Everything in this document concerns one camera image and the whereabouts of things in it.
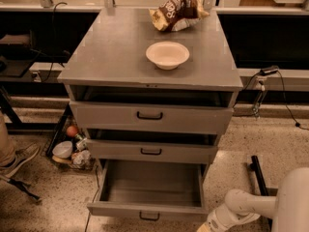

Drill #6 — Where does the grey bottom drawer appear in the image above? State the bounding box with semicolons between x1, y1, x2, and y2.
87;159;207;222

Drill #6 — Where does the grey drawer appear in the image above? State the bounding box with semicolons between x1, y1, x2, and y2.
87;159;207;222
87;130;217;164
70;96;233;134

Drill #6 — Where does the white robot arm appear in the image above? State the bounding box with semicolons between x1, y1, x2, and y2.
197;167;309;232

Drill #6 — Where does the grey middle drawer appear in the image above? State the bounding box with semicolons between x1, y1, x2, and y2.
87;130;217;164

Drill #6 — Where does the grey top drawer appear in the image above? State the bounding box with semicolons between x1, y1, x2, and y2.
70;96;233;134

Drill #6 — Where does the grey drawer cabinet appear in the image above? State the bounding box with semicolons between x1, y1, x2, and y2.
57;7;244;166

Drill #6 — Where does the black metal bar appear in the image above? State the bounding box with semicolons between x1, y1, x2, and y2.
250;156;269;196

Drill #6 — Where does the crumpled white wrapper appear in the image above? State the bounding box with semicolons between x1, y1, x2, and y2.
71;150;91;169

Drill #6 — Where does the green can in basket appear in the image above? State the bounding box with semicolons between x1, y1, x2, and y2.
74;133;87;151

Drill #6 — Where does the white bowl in basket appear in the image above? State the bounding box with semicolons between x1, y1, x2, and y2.
52;141;72;159

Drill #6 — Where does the red apple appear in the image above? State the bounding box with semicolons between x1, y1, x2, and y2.
66;126;78;137

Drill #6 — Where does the black power adapter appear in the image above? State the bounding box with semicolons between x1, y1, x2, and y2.
260;66;279;76

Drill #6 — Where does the white bowl on cabinet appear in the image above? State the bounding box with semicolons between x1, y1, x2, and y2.
146;42;190;71

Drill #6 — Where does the black tripod foot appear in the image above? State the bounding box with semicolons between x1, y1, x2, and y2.
0;175;41;203

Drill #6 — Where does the person's shoe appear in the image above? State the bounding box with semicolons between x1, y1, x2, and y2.
0;144;40;178

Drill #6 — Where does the person's beige trouser leg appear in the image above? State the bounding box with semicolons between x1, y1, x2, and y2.
0;111;15;167

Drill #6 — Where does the brown chip bag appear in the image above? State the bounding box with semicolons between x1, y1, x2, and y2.
149;0;210;32

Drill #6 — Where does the black floor cable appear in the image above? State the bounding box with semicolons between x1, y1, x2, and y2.
84;166;101;232

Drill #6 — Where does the wire basket on floor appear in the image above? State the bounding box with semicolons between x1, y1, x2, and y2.
45;115;95;171

